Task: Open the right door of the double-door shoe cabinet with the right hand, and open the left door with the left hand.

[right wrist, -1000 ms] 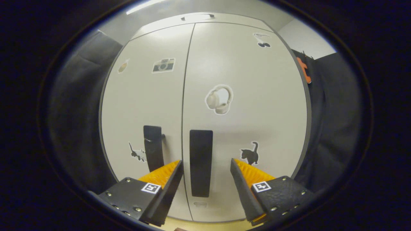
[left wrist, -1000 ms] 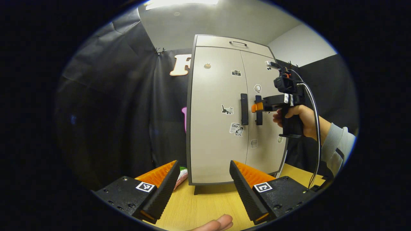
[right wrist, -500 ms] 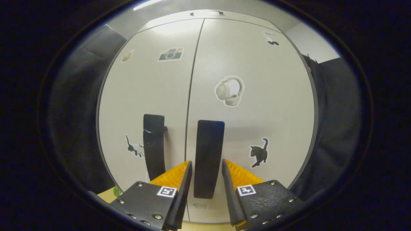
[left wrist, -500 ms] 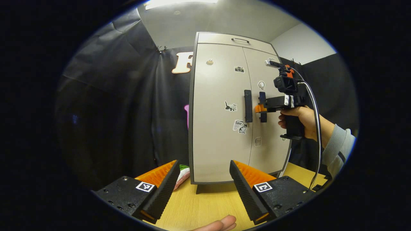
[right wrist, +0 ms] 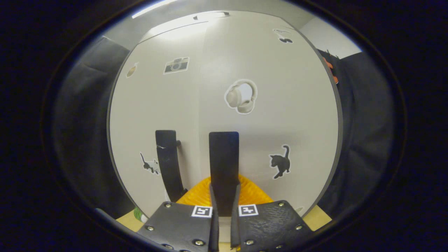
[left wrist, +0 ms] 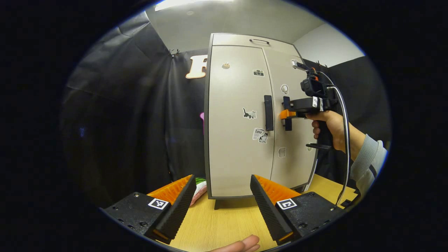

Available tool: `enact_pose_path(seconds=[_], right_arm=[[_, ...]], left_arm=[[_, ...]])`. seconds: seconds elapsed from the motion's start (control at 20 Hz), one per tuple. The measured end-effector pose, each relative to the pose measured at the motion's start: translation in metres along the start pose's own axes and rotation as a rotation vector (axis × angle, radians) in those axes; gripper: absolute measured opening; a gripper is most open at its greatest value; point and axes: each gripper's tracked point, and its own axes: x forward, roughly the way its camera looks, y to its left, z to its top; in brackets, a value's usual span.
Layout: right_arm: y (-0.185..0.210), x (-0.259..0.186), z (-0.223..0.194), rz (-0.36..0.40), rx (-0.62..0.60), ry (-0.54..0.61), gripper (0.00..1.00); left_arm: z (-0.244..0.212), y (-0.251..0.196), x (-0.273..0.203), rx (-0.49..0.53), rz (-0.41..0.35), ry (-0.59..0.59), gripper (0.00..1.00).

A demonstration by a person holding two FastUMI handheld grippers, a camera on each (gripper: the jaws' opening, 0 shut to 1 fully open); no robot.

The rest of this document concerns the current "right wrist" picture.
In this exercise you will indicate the white door with camera sticker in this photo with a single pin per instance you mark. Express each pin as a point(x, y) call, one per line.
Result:
point(157, 98)

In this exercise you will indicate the black backdrop cloth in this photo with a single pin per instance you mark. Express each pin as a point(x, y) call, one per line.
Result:
point(87, 122)

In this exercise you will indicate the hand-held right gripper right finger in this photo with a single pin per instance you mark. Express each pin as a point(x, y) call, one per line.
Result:
point(235, 227)

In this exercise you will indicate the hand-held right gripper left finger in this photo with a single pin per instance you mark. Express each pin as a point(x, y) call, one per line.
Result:
point(214, 231)

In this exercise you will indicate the white double-door shoe cabinet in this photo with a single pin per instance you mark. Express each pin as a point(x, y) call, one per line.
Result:
point(252, 17)

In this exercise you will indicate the white door with headphones sticker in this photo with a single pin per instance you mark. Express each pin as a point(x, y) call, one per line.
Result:
point(290, 105)

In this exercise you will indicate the watermelon slice toy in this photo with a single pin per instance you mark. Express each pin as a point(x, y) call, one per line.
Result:
point(140, 215)

